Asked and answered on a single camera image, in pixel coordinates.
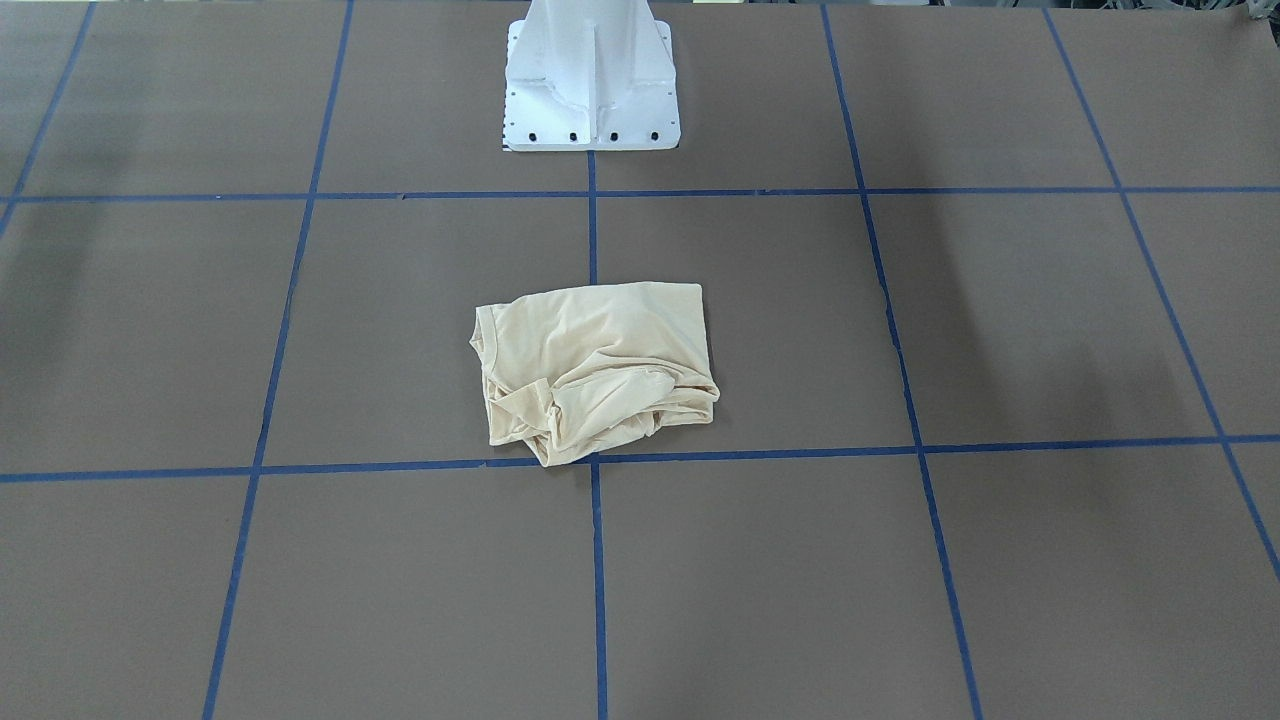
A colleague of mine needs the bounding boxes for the beige long-sleeve printed shirt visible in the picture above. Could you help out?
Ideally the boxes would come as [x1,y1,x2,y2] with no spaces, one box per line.
[468,281,721,468]

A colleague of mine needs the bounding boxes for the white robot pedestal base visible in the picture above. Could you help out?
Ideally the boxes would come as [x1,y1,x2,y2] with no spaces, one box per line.
[502,1,682,152]

